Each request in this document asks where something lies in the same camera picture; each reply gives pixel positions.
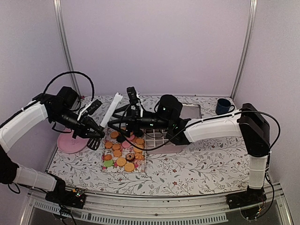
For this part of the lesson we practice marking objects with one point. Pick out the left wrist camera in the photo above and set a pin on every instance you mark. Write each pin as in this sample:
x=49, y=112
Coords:
x=90, y=108

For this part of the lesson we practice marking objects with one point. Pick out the yellow dotted round biscuit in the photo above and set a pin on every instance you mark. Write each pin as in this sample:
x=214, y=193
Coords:
x=129, y=167

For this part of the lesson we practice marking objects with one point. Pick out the green sandwich cookie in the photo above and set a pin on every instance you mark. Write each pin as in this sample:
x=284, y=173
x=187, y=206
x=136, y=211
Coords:
x=108, y=163

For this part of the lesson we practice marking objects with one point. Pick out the floral patterned tablecloth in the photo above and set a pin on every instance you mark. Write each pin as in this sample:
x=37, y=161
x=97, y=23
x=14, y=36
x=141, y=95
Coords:
x=209, y=166

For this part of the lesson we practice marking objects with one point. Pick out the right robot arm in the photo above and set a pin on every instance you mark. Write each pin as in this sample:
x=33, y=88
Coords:
x=246, y=122

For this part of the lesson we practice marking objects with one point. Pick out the pink round plate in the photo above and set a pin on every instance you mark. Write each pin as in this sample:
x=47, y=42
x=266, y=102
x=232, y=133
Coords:
x=67, y=144

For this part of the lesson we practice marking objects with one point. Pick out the pink sandwich cookie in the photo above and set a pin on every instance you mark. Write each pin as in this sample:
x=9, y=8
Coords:
x=126, y=144

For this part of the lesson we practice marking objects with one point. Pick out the dark blue mug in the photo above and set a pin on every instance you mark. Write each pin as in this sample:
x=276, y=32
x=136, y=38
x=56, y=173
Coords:
x=224, y=106

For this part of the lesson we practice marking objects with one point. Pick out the aluminium front rail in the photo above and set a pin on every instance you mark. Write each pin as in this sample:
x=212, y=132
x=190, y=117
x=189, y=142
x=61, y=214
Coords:
x=116, y=209

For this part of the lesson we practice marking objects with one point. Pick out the chocolate sprinkle donut cookie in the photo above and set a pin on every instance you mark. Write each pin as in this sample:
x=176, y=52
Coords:
x=130, y=157

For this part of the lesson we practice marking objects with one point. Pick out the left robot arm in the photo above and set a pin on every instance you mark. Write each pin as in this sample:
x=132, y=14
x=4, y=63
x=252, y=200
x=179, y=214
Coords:
x=56, y=109

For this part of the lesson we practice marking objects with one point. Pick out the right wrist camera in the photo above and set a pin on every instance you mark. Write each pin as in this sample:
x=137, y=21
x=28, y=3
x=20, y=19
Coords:
x=134, y=99

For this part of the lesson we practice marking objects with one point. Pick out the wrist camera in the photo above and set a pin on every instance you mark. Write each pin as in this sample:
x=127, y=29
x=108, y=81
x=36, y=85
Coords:
x=134, y=99
x=90, y=108

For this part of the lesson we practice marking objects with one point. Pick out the pink tin with white dividers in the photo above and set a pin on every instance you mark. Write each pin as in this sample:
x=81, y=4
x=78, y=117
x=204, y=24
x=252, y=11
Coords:
x=156, y=137

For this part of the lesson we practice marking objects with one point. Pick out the black sandwich cookie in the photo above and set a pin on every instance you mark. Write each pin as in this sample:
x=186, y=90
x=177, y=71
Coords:
x=121, y=138

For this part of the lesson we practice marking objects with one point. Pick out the swirl butter cookie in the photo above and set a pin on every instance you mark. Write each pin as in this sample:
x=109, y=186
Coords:
x=107, y=157

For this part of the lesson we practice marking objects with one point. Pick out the clear tin lid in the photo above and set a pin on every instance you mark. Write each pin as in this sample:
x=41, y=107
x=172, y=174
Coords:
x=192, y=111

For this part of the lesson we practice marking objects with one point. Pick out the floral rectangular tray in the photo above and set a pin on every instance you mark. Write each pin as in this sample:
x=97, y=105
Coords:
x=121, y=157

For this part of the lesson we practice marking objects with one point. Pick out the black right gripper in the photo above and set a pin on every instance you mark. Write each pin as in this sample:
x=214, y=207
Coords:
x=132, y=120

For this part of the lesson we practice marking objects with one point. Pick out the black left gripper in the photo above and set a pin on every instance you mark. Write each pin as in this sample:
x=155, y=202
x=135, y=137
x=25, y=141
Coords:
x=83, y=126

